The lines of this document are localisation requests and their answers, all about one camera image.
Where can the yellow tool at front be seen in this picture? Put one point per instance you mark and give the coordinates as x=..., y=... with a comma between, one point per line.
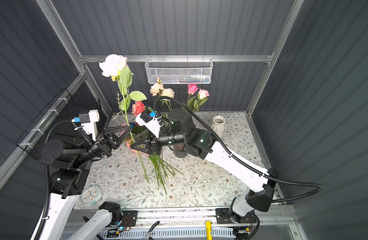
x=208, y=230

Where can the coral red rose stem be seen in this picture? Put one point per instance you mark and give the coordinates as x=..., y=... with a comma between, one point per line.
x=138, y=107

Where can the white peony flower stem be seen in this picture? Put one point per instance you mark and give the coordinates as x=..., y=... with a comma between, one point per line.
x=159, y=90

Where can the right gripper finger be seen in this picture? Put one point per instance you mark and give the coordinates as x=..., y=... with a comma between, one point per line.
x=146, y=141
x=143, y=148

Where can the white wire mesh basket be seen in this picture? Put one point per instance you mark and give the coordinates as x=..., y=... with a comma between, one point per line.
x=177, y=73

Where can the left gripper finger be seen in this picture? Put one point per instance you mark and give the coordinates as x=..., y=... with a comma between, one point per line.
x=119, y=136
x=109, y=131

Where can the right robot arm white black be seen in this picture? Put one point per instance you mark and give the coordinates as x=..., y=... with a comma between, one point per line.
x=179, y=129

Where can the white ribbed ceramic vase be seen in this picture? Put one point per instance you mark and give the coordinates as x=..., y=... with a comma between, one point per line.
x=218, y=125

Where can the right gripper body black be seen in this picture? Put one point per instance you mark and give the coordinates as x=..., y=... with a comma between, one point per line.
x=167, y=138

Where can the floral patterned table mat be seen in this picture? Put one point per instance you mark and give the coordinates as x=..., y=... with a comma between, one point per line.
x=121, y=178

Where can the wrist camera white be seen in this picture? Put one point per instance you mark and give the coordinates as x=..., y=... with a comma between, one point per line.
x=152, y=120
x=88, y=123

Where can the black wire basket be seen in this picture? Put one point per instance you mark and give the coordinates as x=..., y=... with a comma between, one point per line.
x=54, y=122

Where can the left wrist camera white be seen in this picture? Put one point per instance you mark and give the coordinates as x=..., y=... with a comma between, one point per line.
x=88, y=123

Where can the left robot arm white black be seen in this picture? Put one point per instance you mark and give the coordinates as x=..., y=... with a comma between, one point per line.
x=67, y=167

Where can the magenta rose stem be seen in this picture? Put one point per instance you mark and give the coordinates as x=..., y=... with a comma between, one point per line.
x=193, y=99

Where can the pink glass vase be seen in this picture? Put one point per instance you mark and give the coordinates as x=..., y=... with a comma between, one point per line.
x=179, y=151

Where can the cream pink rose stem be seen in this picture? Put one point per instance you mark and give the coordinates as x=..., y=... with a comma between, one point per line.
x=116, y=68

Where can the bundle of artificial flowers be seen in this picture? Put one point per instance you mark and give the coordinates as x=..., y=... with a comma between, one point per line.
x=162, y=169

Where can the small white clock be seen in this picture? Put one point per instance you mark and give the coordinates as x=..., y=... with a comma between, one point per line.
x=91, y=196

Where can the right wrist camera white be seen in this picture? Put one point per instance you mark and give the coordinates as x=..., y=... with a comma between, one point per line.
x=152, y=120

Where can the light pink rose stem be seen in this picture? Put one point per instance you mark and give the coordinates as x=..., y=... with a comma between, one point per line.
x=200, y=99

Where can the bottle in white basket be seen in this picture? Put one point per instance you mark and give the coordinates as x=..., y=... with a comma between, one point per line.
x=200, y=78

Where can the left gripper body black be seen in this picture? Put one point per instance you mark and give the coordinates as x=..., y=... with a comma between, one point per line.
x=101, y=147

